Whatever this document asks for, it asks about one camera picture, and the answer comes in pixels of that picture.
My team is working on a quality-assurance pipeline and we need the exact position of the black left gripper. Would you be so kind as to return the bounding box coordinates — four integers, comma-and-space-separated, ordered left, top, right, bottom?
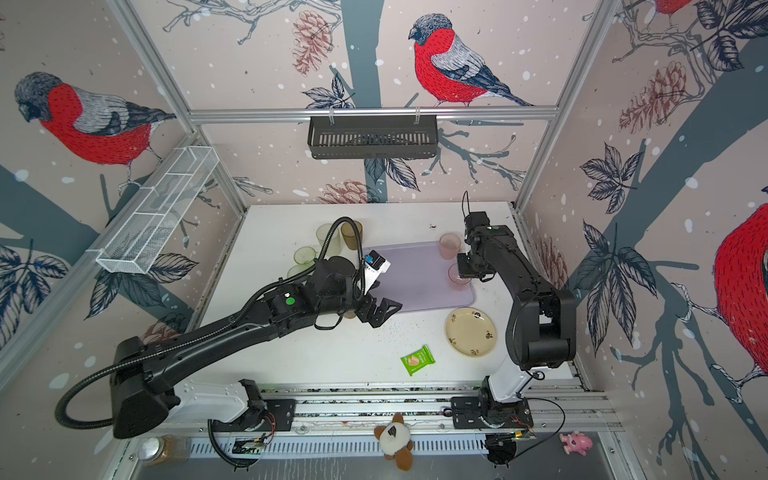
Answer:
319, 273, 406, 326

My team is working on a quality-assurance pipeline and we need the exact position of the pink textured glass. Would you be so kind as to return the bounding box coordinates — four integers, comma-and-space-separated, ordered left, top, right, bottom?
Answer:
438, 233, 463, 261

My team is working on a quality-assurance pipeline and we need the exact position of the brown tall glass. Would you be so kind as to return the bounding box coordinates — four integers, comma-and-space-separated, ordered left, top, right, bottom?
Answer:
341, 220, 363, 250

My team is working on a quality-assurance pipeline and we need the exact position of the pink smooth glass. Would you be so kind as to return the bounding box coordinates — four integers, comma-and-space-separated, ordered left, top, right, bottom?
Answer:
448, 263, 471, 291

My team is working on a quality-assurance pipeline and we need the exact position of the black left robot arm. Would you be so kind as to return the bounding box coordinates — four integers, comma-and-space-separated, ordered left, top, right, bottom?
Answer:
109, 250, 402, 439

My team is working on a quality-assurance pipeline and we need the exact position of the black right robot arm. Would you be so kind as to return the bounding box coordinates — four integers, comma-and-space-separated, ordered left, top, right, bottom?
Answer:
457, 211, 577, 409

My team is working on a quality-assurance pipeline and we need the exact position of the lilac plastic tray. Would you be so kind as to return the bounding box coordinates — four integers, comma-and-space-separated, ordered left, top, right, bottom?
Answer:
363, 241, 475, 313

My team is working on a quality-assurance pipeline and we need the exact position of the green snack packet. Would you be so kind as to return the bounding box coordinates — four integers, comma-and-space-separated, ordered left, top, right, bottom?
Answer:
401, 345, 436, 377

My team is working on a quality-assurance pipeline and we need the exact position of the cream patterned plate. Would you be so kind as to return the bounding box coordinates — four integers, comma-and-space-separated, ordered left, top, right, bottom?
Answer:
445, 308, 497, 357

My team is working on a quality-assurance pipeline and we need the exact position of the pale green tall glass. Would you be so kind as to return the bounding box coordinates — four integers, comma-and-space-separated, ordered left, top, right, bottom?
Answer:
316, 223, 342, 258

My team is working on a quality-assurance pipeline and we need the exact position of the light green short glass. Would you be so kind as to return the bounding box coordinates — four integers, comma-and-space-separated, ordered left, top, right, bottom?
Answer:
293, 246, 318, 266

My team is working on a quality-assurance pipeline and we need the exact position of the plush dog toy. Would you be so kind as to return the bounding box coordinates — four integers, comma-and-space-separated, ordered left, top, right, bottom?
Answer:
374, 413, 413, 471

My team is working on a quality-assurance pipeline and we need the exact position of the pink plush toy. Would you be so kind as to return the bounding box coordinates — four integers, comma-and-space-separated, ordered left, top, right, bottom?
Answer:
559, 431, 593, 456

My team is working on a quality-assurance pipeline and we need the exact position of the jar with silver lid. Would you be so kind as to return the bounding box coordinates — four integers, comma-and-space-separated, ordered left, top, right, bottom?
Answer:
138, 435, 191, 466

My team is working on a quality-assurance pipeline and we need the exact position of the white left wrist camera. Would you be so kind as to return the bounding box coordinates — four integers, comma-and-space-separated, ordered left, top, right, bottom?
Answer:
363, 250, 391, 294

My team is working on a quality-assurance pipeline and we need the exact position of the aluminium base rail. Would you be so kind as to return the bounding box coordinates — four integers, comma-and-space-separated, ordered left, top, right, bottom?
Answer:
113, 380, 624, 438

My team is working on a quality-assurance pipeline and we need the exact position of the black wall basket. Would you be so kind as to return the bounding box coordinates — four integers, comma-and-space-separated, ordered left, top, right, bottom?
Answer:
307, 116, 439, 160

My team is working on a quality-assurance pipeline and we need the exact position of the white wire mesh basket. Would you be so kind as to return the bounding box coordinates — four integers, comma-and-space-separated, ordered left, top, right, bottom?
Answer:
96, 146, 219, 274

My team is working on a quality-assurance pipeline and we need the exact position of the black corrugated cable hose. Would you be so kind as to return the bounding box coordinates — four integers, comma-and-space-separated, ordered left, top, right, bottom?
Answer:
54, 217, 361, 431

